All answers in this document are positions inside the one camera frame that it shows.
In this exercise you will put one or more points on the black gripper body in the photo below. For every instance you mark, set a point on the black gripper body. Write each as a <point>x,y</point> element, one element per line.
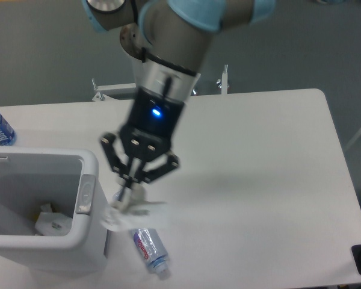
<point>147,133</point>

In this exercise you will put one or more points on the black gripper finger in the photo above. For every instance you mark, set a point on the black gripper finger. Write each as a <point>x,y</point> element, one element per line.
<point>171,163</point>
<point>127,172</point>

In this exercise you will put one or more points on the white paper wrapper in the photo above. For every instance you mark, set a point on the white paper wrapper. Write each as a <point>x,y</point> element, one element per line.
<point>129,209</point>

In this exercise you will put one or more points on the crushed clear plastic bottle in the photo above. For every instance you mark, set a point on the crushed clear plastic bottle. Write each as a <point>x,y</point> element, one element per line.
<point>152,251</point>

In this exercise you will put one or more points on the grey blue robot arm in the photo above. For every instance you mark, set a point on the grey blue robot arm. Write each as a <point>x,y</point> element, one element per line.
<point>177,35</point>

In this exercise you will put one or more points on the white trash inside can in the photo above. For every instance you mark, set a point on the white trash inside can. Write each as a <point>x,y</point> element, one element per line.
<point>52,223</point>

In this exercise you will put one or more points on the white trash can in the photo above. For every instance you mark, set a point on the white trash can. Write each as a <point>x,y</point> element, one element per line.
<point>51,203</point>

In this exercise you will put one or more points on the white left table clamp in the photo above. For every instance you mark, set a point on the white left table clamp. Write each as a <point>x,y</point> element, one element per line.
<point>115,91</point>

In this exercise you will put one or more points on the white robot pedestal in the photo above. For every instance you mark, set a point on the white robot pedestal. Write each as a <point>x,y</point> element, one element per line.
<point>135,46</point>

